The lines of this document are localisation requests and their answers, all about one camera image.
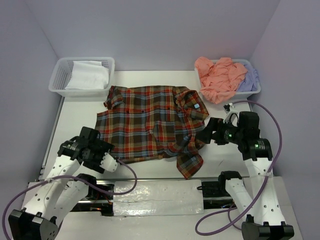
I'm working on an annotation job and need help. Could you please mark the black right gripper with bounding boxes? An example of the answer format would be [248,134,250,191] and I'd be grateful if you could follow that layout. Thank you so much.
[195,116,244,145]

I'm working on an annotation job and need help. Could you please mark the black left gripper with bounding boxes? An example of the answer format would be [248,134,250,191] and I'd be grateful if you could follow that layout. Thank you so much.
[83,138,115,173]

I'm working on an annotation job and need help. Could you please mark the plaid flannel long sleeve shirt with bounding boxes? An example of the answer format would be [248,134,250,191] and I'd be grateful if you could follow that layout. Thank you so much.
[95,85,209,180]

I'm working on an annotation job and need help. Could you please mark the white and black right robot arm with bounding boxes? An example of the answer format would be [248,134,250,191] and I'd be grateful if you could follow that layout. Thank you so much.
[196,111,295,240]

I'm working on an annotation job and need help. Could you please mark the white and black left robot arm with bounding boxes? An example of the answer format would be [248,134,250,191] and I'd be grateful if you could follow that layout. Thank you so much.
[8,126,118,240]

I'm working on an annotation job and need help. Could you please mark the white plastic basket right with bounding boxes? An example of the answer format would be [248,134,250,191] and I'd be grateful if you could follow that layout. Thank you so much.
[194,56,261,104]

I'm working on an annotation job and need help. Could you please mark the white plastic basket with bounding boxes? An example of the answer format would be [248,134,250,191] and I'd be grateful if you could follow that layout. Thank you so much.
[48,57,116,98]
[194,56,261,104]

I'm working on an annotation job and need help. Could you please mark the orange crumpled shirt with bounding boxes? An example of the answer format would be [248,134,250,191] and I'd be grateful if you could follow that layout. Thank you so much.
[194,56,247,104]

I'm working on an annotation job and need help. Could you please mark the lavender crumpled shirt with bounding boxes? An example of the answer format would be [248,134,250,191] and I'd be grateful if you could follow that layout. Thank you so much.
[237,64,259,93]

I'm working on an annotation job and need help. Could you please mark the silver foil tape panel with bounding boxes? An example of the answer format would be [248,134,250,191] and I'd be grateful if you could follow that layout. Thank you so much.
[112,179,204,217]

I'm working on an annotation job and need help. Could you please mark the white folded cloth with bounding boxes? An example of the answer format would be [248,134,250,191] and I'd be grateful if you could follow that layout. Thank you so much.
[65,60,110,90]

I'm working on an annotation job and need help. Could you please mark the white plastic basket left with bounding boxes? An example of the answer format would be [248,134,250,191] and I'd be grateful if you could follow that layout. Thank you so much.
[48,57,116,98]

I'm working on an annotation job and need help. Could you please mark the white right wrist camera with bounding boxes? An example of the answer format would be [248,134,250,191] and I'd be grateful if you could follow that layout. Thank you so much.
[223,103,239,124]

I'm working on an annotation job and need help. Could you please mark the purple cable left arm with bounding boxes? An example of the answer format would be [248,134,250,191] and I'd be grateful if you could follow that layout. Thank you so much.
[0,158,138,240]

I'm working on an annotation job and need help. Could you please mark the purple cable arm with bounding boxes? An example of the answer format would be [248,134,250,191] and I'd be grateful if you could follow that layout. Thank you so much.
[194,100,283,236]
[0,158,138,240]

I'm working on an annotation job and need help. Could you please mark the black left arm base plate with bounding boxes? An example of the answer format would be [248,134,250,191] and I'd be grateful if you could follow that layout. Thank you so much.
[84,187,114,217]

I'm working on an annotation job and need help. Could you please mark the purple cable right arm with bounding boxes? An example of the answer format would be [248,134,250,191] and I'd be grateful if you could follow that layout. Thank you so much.
[194,100,283,236]

